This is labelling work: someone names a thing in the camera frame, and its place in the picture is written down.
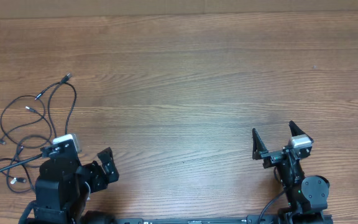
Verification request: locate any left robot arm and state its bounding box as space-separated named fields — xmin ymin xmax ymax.
xmin=19 ymin=139 xmax=119 ymax=224

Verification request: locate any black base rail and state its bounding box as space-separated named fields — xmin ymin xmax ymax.
xmin=116 ymin=213 xmax=334 ymax=224

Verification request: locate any thick black USB cable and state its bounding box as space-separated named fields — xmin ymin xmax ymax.
xmin=0 ymin=95 xmax=54 ymax=185

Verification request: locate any thin black audio cable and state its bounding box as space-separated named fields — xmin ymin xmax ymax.
xmin=0 ymin=134 xmax=54 ymax=194

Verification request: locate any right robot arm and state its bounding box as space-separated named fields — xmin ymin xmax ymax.
xmin=252 ymin=121 xmax=334 ymax=224

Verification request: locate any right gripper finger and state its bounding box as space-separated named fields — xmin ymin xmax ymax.
xmin=288 ymin=120 xmax=305 ymax=137
xmin=252 ymin=128 xmax=269 ymax=160

